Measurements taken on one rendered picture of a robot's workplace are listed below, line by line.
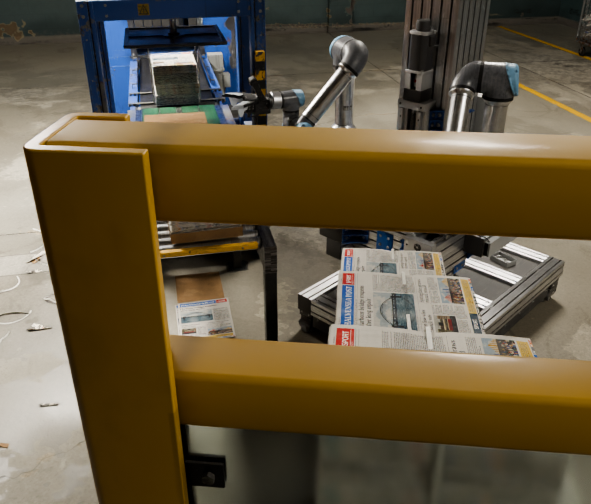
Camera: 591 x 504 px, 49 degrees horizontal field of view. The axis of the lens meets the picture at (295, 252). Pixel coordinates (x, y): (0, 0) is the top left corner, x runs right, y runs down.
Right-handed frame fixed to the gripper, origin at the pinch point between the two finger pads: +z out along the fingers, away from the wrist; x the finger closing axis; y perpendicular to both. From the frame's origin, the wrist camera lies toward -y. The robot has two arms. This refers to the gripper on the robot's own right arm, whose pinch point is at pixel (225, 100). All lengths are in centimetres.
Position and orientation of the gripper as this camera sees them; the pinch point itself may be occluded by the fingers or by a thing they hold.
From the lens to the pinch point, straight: 285.2
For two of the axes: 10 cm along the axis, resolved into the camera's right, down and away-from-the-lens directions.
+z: -9.4, 1.7, -3.1
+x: -3.5, -5.6, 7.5
